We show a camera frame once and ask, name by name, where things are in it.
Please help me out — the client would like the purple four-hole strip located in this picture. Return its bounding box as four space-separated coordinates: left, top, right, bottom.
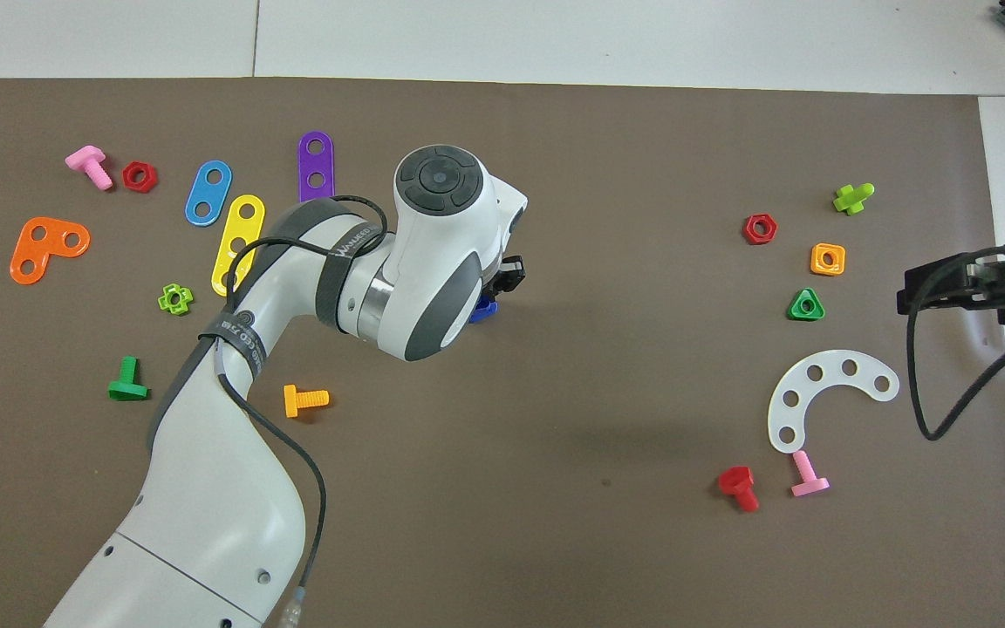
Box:
297 131 335 203

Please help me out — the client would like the orange heart hole plate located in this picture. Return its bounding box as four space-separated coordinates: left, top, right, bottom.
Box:
10 216 92 286

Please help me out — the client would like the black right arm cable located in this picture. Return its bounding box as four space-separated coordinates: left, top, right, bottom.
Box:
906 246 1005 441

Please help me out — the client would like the pink toy screw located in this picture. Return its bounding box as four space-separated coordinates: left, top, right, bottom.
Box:
790 450 831 498
65 145 114 191

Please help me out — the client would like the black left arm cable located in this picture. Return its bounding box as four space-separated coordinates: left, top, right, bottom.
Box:
215 195 390 628

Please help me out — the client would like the red toy screw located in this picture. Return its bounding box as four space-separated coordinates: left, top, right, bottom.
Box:
717 466 761 513

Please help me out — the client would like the blue two-hole strip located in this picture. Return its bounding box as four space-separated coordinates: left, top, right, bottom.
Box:
184 160 233 228

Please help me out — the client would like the green triangle toy nut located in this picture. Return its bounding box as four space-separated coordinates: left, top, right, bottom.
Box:
787 287 826 322

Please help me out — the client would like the orange toy screw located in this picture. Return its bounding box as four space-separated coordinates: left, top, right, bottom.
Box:
283 384 331 419

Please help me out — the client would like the white curved hole plate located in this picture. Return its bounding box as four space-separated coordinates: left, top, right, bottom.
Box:
767 350 901 454

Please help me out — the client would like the brown table mat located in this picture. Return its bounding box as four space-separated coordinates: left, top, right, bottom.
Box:
0 77 1005 628

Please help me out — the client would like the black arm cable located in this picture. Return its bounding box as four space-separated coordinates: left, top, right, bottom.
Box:
906 246 1005 441
215 195 390 628

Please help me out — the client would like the lime green toy screw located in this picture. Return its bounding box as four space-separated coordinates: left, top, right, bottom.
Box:
832 182 876 216

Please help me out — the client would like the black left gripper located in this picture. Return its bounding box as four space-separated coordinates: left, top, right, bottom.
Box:
487 256 527 299

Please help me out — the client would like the dark green toy screw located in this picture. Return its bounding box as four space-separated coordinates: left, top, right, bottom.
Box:
107 356 150 402

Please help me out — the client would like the yellow three-hole strip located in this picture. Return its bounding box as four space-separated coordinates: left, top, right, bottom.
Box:
210 194 266 297

